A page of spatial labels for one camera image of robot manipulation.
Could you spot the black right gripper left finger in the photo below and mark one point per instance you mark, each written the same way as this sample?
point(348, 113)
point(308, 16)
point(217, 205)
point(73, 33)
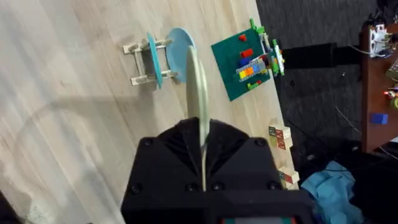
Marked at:
point(168, 161)

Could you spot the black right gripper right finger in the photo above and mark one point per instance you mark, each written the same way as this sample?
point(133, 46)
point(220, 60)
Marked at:
point(239, 161)

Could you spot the cream plate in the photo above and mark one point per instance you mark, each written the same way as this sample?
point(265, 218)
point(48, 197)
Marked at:
point(195, 84)

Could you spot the small wooden peg rack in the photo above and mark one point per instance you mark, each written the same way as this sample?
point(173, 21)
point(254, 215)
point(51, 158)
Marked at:
point(140, 63)

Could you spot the printed wooden blocks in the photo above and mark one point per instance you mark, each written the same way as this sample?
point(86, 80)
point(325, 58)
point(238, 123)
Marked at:
point(289, 178)
point(280, 136)

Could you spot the green board with toy blocks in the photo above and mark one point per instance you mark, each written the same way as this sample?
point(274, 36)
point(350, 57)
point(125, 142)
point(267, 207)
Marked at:
point(241, 63)

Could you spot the blue cloth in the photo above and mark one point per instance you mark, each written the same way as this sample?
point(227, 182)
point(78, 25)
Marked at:
point(332, 193)

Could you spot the teal blue plate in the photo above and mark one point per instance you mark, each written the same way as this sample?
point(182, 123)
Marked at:
point(154, 60)

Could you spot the light blue plate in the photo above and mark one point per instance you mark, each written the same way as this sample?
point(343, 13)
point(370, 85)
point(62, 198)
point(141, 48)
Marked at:
point(178, 53)

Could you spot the blue toy block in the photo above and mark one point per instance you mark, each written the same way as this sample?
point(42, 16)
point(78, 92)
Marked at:
point(379, 119)

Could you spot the brown wooden desk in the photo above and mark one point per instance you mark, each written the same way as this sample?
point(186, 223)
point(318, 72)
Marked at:
point(374, 93)

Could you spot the white power strip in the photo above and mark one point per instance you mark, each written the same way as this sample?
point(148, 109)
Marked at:
point(378, 39)

